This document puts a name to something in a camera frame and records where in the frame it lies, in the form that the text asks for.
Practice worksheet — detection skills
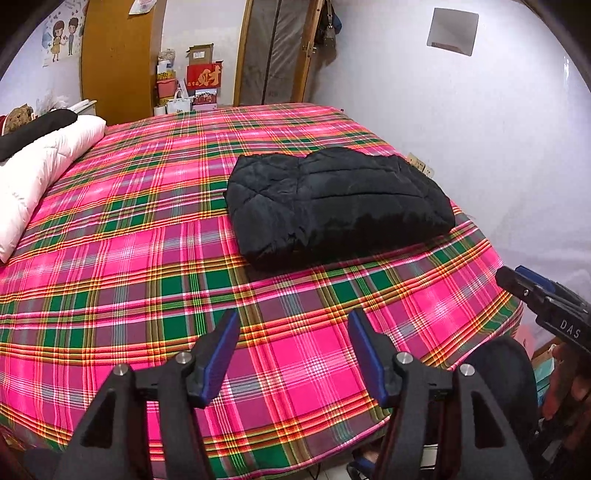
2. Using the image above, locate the pink storage box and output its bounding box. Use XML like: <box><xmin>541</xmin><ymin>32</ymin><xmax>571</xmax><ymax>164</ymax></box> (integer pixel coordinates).
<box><xmin>156</xmin><ymin>78</ymin><xmax>177</xmax><ymax>99</ymax></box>

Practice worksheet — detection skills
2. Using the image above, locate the pink plaid bed sheet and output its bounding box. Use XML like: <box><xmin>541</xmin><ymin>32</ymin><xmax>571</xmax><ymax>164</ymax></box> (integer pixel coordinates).
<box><xmin>1</xmin><ymin>104</ymin><xmax>523</xmax><ymax>479</ymax></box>

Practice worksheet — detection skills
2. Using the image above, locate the red gift box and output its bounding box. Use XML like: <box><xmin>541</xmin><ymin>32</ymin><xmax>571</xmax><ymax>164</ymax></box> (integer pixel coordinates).
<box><xmin>185</xmin><ymin>62</ymin><xmax>222</xmax><ymax>90</ymax></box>

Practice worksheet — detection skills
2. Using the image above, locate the wooden wardrobe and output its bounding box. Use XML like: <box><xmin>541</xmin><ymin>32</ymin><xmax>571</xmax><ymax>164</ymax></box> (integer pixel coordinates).
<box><xmin>81</xmin><ymin>0</ymin><xmax>166</xmax><ymax>126</ymax></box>

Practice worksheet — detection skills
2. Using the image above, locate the black pillow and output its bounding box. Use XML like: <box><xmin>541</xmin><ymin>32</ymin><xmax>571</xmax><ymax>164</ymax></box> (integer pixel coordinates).
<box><xmin>0</xmin><ymin>109</ymin><xmax>78</xmax><ymax>162</ymax></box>

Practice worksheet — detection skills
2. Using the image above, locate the black puffer jacket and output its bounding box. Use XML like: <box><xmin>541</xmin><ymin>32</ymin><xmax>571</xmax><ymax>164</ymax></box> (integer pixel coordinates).
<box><xmin>224</xmin><ymin>147</ymin><xmax>456</xmax><ymax>273</ymax></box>

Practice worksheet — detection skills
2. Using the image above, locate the cartoon wall poster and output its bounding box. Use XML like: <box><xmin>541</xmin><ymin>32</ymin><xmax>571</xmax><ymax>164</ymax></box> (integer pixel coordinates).
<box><xmin>41</xmin><ymin>0</ymin><xmax>88</xmax><ymax>67</ymax></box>

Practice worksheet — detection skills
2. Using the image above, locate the brown teddy bear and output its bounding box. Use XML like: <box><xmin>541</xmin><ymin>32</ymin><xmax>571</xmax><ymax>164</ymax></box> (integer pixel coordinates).
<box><xmin>1</xmin><ymin>104</ymin><xmax>35</xmax><ymax>135</ymax></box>

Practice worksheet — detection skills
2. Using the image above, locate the grey wall panel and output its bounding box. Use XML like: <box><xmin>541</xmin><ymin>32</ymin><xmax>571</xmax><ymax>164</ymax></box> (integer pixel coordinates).
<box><xmin>427</xmin><ymin>8</ymin><xmax>479</xmax><ymax>56</ymax></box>

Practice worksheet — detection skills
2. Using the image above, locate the brown cardboard box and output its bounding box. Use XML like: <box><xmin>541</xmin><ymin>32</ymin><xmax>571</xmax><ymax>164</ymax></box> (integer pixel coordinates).
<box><xmin>186</xmin><ymin>43</ymin><xmax>213</xmax><ymax>65</ymax></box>

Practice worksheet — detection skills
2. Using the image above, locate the white folded quilt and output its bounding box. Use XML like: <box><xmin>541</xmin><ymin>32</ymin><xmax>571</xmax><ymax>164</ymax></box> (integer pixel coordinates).
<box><xmin>1</xmin><ymin>115</ymin><xmax>106</xmax><ymax>263</ymax></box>

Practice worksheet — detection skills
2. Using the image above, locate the wooden door frame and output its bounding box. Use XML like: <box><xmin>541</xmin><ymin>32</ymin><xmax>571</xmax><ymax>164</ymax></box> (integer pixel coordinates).
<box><xmin>233</xmin><ymin>1</ymin><xmax>325</xmax><ymax>106</ymax></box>

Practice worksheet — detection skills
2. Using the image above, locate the person's right hand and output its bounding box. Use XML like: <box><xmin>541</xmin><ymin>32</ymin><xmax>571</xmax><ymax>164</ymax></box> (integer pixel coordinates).
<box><xmin>542</xmin><ymin>343</ymin><xmax>590</xmax><ymax>420</ymax></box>

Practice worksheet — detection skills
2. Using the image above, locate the white shopping bag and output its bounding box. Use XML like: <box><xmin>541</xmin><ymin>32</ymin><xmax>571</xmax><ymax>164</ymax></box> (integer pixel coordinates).
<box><xmin>166</xmin><ymin>80</ymin><xmax>192</xmax><ymax>114</ymax></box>

